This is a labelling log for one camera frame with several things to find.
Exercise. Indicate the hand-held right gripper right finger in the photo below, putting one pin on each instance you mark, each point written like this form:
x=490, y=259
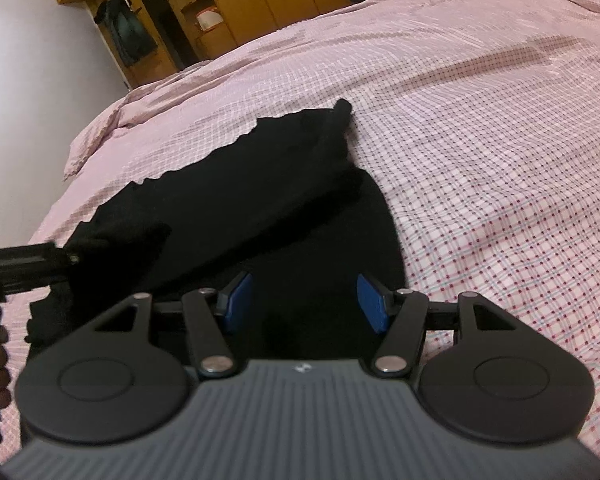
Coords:
x=371, y=305

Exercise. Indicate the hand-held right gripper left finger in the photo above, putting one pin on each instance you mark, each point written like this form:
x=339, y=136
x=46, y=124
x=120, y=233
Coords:
x=239, y=305

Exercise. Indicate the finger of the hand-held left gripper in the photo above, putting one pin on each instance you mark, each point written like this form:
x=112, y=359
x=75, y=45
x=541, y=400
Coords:
x=80, y=260

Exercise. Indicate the black garment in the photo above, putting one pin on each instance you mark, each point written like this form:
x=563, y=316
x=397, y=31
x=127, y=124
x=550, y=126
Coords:
x=260, y=200

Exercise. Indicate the pink checked bed cover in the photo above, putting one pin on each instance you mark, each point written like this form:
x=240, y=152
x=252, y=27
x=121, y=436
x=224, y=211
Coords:
x=480, y=160

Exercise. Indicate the dark hanging jacket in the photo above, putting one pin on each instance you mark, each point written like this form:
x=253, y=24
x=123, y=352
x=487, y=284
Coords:
x=127, y=30

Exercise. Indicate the white container with red lid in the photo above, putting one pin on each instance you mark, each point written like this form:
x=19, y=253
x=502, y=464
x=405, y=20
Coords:
x=209, y=19

